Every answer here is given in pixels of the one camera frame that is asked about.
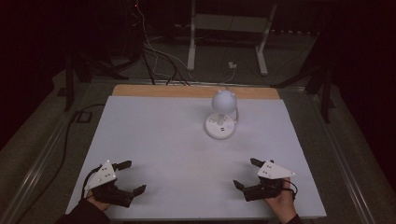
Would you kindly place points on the white metal stand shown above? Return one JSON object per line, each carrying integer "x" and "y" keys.
{"x": 229, "y": 23}

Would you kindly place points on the person's left hand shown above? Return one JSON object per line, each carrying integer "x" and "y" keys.
{"x": 98, "y": 203}

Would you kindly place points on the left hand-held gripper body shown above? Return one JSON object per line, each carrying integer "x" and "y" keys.
{"x": 104, "y": 175}

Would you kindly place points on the metal floor rail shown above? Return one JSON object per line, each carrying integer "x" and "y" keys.
{"x": 34, "y": 168}
{"x": 339, "y": 161}

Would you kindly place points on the black tripod stand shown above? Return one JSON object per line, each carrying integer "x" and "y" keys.
{"x": 325, "y": 93}

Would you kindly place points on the person's right hand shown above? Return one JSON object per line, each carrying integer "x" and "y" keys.
{"x": 285, "y": 205}

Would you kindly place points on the white round desk lamp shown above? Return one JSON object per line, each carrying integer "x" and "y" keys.
{"x": 223, "y": 101}

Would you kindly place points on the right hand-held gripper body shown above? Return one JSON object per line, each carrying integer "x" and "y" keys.
{"x": 274, "y": 171}

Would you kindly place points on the white plug adapter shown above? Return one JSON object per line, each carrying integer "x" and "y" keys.
{"x": 232, "y": 65}

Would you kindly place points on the white table cover sheet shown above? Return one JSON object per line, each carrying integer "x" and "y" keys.
{"x": 174, "y": 149}

